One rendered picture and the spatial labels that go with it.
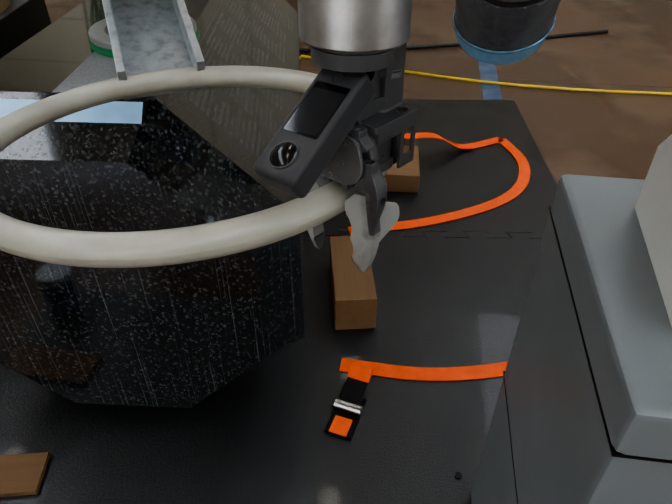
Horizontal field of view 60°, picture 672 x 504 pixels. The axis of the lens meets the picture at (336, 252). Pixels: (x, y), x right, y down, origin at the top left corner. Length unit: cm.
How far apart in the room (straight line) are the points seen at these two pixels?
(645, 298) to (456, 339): 110
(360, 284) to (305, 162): 125
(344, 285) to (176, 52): 91
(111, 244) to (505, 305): 150
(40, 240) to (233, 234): 16
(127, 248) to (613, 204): 59
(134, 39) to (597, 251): 75
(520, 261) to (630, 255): 133
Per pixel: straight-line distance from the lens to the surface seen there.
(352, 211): 53
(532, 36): 57
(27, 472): 160
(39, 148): 113
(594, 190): 84
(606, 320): 65
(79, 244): 52
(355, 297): 165
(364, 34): 46
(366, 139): 50
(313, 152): 45
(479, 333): 176
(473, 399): 160
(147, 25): 106
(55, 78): 121
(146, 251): 49
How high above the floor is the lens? 127
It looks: 39 degrees down
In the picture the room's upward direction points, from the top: straight up
